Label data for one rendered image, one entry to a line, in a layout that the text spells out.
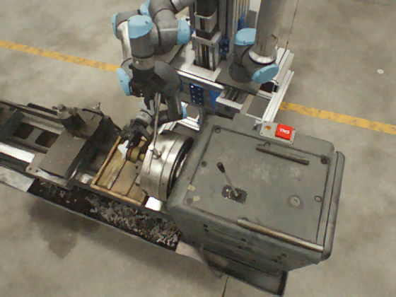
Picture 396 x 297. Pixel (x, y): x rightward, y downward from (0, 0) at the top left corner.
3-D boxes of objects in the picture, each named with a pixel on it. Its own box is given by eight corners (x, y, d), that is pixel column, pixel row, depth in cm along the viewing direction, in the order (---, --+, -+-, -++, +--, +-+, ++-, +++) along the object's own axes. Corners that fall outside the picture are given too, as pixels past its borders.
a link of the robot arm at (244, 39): (250, 44, 133) (254, 20, 121) (264, 63, 126) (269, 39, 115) (228, 51, 131) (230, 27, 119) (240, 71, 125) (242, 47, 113)
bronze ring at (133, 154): (148, 145, 124) (131, 139, 126) (140, 162, 120) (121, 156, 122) (153, 154, 132) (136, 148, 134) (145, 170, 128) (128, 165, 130)
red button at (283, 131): (292, 129, 110) (293, 126, 108) (288, 141, 107) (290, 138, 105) (277, 125, 111) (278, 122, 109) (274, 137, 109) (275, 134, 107)
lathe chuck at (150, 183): (191, 147, 142) (180, 123, 112) (169, 204, 133) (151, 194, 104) (176, 143, 144) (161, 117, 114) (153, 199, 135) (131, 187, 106)
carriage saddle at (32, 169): (114, 121, 163) (111, 116, 158) (71, 190, 143) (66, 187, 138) (73, 109, 170) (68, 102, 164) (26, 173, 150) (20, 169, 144)
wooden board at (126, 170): (171, 148, 152) (170, 145, 149) (142, 207, 137) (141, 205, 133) (124, 134, 159) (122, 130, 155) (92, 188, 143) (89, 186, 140)
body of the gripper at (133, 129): (123, 143, 135) (134, 124, 140) (138, 148, 133) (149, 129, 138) (118, 135, 128) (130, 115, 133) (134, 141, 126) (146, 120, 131)
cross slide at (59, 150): (108, 115, 158) (105, 111, 154) (66, 179, 140) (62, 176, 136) (84, 108, 162) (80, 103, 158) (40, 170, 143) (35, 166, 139)
